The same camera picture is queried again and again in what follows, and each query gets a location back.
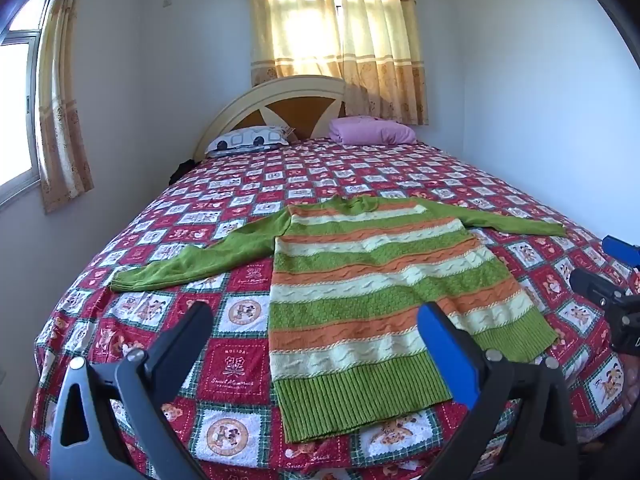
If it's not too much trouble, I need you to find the narrow yellow patterned curtain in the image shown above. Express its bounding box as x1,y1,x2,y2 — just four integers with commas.
35,0,96,215

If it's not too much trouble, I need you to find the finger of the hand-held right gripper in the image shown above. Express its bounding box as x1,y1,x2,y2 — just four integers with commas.
569,267,640,311
601,234,640,262

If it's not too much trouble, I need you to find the folded pink blanket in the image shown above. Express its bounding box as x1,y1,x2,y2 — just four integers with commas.
328,115,417,146

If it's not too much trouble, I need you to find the green orange striped knit sweater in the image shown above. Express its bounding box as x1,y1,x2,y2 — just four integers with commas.
109,195,567,445

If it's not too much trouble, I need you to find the dark object beside bed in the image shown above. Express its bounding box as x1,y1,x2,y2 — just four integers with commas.
169,159,196,185

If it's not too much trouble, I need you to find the cream and brown headboard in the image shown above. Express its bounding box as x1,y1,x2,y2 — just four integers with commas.
192,75,348,161

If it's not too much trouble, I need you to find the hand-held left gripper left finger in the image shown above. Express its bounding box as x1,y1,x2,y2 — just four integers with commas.
50,302,216,480

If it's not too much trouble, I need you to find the wide yellow patterned curtain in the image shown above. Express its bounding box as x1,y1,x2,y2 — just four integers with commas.
245,0,430,127

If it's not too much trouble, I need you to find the white patterned pillow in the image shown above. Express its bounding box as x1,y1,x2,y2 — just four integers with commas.
205,125,291,157

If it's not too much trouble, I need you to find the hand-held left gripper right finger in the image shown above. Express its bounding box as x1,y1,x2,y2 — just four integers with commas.
417,302,581,480

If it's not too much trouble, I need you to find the window with grey frame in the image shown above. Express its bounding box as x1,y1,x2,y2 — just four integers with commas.
0,0,56,206

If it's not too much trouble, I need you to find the red checked printed quilt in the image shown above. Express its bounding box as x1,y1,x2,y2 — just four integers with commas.
30,137,640,480

